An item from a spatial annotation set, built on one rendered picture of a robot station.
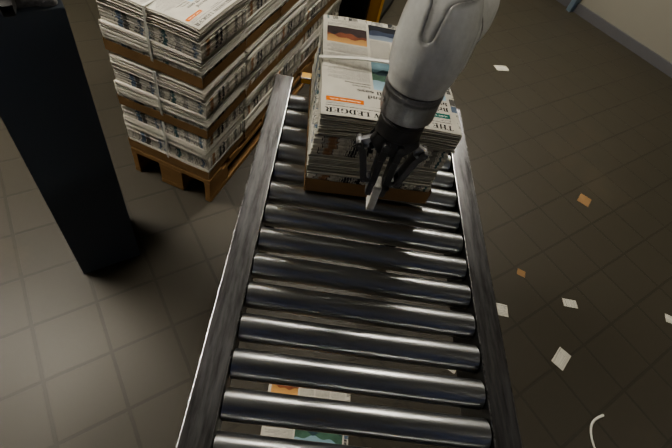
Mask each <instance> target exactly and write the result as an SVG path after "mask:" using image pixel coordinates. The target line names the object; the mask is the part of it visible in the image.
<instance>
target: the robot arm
mask: <svg viewBox="0 0 672 448"><path fill-rule="evenodd" d="M57 4H58V1H57V0H0V12H1V14H2V16H3V17H13V16H16V9H17V8H26V7H53V6H56V5H57ZM499 4H500V0H408V1H407V2H406V4H405V7H404V9H403V12H402V14H401V17H400V19H399V22H398V25H397V28H396V31H395V35H394V38H393V41H392V46H391V50H390V55H389V71H388V74H387V76H386V79H385V85H384V88H383V92H382V95H381V98H380V110H381V111H380V114H379V117H378V120H377V123H376V126H375V128H374V129H372V130H371V132H370V134H368V135H364V136H363V135H362V134H361V133H358V134H357V135H356V148H357V150H358V151H359V158H360V181H361V182H367V183H366V186H365V195H367V197H366V210H370V211H373V210H374V207H375V205H376V202H377V200H378V197H382V198H383V197H384V195H385V193H386V192H387V191H389V187H390V186H393V187H394V188H398V187H399V186H400V185H401V184H402V183H403V181H404V180H405V179H406V178H407V177H408V176H409V174H410V173H411V172H412V171H413V170H414V169H415V168H416V166H417V165H418V164H419V163H421V162H423V161H424V160H426V159H427V158H428V151H427V146H426V145H421V144H420V143H419V139H420V137H421V134H422V132H423V130H424V128H425V126H427V125H429V124H430V123H431V122H432V121H433V119H434V116H435V114H436V112H437V110H438V108H439V105H440V103H441V102H442V100H443V98H444V96H445V93H446V91H447V89H448V88H449V87H450V86H451V85H452V84H453V83H454V82H455V80H456V79H457V77H458V75H459V74H460V73H461V72H462V71H463V69H464V68H465V66H466V64H467V62H468V60H469V58H470V56H471V54H472V52H473V50H474V48H475V45H476V43H478V42H479V41H480V40H481V39H482V37H483V36H484V35H485V34H486V32H487V31H488V29H489V28H490V26H491V24H492V22H493V20H494V18H495V16H496V13H497V11H498V8H499ZM370 142H372V144H373V146H374V148H375V149H376V151H377V153H376V156H375V159H374V162H373V164H372V167H371V170H370V171H369V172H367V148H368V147H369V143H370ZM411 152H412V153H411ZM409 153H411V154H410V155H409V156H408V158H407V159H406V160H405V161H404V162H403V164H402V165H401V166H400V167H399V168H398V170H397V171H396V168H397V166H398V165H399V163H400V161H401V159H402V157H404V156H406V155H407V154H409ZM386 157H390V158H389V161H388V163H387V166H386V169H385V171H384V174H383V176H382V177H378V176H379V173H380V171H381V168H382V166H383V163H384V162H385V160H386ZM395 171H396V172H395Z"/></svg>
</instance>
